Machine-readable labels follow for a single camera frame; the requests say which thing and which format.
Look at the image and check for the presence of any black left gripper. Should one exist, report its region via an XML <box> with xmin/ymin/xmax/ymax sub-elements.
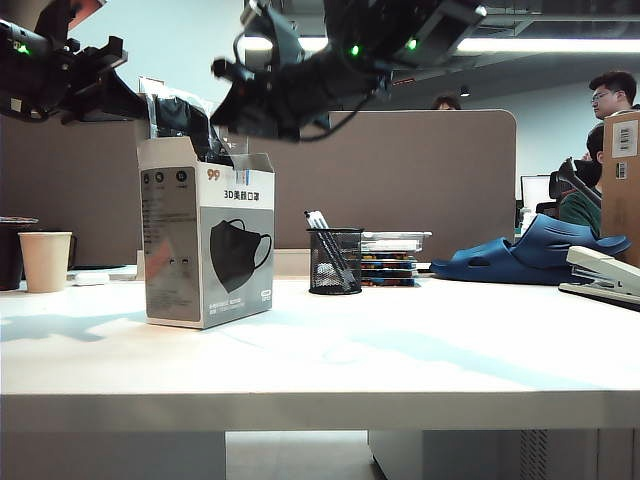
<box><xmin>59</xmin><ymin>35</ymin><xmax>152</xmax><ymax>126</ymax></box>

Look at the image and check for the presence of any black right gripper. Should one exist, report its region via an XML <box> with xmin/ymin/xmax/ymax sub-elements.
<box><xmin>209</xmin><ymin>47</ymin><xmax>396</xmax><ymax>144</ymax></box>

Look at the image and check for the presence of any black mask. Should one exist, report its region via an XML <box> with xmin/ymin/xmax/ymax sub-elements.
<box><xmin>148</xmin><ymin>90</ymin><xmax>250</xmax><ymax>169</ymax></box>

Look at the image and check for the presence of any white grey mask box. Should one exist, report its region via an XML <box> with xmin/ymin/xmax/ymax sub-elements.
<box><xmin>137</xmin><ymin>77</ymin><xmax>276</xmax><ymax>330</ymax></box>

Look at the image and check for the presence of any brown cardboard box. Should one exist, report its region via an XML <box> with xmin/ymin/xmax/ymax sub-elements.
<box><xmin>600</xmin><ymin>110</ymin><xmax>640</xmax><ymax>266</ymax></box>

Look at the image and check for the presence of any beige paper cup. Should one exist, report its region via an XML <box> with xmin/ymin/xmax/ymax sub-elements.
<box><xmin>18</xmin><ymin>231</ymin><xmax>74</xmax><ymax>294</ymax></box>

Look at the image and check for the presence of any brown desk partition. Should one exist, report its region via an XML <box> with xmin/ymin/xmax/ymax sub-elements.
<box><xmin>0</xmin><ymin>109</ymin><xmax>518</xmax><ymax>266</ymax></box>

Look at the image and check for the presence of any black cup with purple lid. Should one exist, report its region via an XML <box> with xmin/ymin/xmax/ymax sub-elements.
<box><xmin>0</xmin><ymin>216</ymin><xmax>40</xmax><ymax>291</ymax></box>

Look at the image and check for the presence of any black mesh pen holder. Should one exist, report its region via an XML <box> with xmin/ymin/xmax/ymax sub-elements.
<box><xmin>306</xmin><ymin>227</ymin><xmax>365</xmax><ymax>295</ymax></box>

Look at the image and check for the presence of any clear plastic tray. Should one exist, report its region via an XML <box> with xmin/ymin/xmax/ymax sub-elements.
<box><xmin>360</xmin><ymin>230</ymin><xmax>433</xmax><ymax>253</ymax></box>

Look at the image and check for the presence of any dark blue slipper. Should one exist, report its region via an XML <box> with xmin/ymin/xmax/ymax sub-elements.
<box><xmin>429</xmin><ymin>214</ymin><xmax>632</xmax><ymax>286</ymax></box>

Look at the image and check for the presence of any computer monitor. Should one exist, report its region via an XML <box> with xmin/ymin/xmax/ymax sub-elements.
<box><xmin>519</xmin><ymin>174</ymin><xmax>552</xmax><ymax>217</ymax></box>

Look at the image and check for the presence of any ceiling strip light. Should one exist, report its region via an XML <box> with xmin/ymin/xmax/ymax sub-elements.
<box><xmin>455</xmin><ymin>37</ymin><xmax>640</xmax><ymax>55</ymax></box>

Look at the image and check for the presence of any black office chair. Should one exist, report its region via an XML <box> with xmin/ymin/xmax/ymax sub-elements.
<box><xmin>535</xmin><ymin>157</ymin><xmax>604</xmax><ymax>221</ymax></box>

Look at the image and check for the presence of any seated person in green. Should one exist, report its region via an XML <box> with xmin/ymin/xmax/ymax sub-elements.
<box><xmin>558</xmin><ymin>123</ymin><xmax>606</xmax><ymax>236</ymax></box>

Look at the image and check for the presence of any person with glasses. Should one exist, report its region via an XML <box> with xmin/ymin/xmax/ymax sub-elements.
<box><xmin>588</xmin><ymin>70</ymin><xmax>640</xmax><ymax>121</ymax></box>

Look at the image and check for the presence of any white grey stapler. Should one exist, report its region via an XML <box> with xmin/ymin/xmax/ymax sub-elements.
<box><xmin>558</xmin><ymin>244</ymin><xmax>640</xmax><ymax>312</ymax></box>

